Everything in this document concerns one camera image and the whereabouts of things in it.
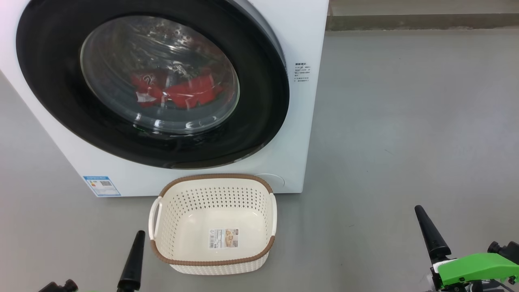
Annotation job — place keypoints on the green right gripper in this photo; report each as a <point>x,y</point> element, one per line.
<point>478,269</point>

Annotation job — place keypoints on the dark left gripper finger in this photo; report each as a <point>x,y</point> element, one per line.
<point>131,263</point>

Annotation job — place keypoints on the red jersey with white number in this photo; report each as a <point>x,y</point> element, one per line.
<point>148,87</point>

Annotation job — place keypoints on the round black glass washer door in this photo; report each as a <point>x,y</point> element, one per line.
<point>52,101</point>

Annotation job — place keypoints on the red shorts with white stripes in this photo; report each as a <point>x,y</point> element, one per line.
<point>194,93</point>

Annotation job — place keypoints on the cream laundry basket brown rim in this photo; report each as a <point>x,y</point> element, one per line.
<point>182,227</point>

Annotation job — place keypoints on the printed product label sticker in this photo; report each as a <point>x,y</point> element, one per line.
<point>224,238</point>

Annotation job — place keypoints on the white front-load washing machine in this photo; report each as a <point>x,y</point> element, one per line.
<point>308,142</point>

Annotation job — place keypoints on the blue energy label sticker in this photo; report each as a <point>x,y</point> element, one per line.
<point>101,185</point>

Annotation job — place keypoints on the round white drain filter cover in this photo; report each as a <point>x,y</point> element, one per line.
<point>275,180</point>

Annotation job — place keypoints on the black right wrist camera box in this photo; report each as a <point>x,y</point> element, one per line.
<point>507,251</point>

